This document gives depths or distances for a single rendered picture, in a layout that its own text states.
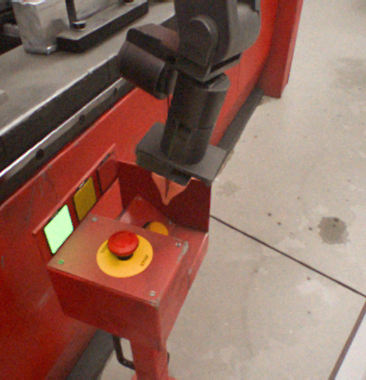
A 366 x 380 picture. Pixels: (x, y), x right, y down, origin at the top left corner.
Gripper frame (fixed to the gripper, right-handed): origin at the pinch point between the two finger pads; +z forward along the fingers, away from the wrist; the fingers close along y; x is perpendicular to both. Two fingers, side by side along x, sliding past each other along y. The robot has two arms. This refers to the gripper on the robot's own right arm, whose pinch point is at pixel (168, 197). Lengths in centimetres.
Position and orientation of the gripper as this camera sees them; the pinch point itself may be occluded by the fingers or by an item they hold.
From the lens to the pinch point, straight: 54.9
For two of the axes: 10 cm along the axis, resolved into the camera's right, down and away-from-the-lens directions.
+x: -3.5, 6.2, -7.0
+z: -2.3, 6.7, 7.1
